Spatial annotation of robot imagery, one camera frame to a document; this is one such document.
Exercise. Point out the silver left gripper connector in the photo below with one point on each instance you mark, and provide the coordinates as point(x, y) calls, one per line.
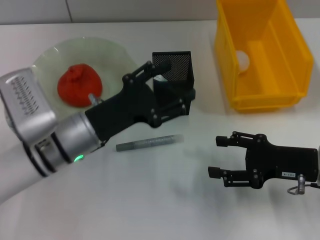
point(94, 98)

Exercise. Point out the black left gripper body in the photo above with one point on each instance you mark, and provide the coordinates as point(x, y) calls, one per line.
point(120, 112)

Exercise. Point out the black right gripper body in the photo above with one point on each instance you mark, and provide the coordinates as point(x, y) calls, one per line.
point(282, 162)

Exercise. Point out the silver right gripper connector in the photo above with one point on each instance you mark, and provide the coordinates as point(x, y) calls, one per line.
point(301, 185)

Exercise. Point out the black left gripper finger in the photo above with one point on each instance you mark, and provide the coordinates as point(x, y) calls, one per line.
point(190, 94)
point(165, 65)

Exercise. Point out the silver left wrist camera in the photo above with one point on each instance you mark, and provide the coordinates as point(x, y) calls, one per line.
point(25, 105)

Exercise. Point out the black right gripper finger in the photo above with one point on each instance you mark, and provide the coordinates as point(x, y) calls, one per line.
point(221, 141)
point(213, 172)

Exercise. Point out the grey marker pen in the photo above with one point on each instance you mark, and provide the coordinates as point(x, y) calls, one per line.
point(150, 142)

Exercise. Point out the orange fruit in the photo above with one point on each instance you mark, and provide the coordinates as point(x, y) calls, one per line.
point(77, 85)

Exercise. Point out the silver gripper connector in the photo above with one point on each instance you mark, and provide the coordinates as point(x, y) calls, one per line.
point(94, 98)
point(301, 185)

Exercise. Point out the mint green pen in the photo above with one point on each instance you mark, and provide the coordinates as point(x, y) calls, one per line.
point(160, 78)

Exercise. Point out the white paper ball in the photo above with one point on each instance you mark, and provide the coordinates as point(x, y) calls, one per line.
point(243, 61)

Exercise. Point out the black mesh pen holder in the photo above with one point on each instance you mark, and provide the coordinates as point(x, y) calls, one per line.
point(180, 67)

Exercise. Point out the pale green glass fruit plate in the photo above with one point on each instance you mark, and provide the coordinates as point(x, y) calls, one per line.
point(110, 57)

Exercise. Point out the yellow plastic bin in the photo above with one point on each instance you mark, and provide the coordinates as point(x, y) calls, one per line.
point(275, 75)

